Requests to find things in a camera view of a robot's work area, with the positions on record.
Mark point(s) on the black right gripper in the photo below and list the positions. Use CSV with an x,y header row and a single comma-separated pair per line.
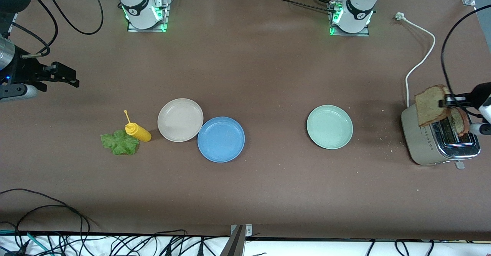
x,y
25,71

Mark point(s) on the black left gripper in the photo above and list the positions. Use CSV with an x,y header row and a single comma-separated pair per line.
x,y
480,94

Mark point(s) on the brown bread slice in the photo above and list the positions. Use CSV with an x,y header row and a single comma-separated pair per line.
x,y
429,108
462,123

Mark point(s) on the green lettuce leaf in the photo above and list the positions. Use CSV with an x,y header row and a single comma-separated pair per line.
x,y
121,145

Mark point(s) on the yellow mustard squeeze bottle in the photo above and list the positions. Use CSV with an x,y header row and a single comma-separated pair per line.
x,y
141,133

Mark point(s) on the beige round plate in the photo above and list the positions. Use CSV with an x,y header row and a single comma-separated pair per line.
x,y
178,120

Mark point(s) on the pale green round plate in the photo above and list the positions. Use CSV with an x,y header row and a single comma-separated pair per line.
x,y
330,127

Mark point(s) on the blue round plate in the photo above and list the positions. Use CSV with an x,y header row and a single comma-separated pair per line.
x,y
220,139

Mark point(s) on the silver two-slot toaster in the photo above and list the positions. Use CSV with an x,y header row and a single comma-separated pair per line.
x,y
420,141

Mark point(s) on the brown table mat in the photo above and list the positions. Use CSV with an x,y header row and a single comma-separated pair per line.
x,y
268,76

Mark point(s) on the grey metal bar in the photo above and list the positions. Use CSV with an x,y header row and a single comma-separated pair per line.
x,y
234,244

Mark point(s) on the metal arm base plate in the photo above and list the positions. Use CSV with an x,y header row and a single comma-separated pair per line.
x,y
134,29
360,34

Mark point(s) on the metal corner bracket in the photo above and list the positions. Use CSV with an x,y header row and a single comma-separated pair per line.
x,y
248,231

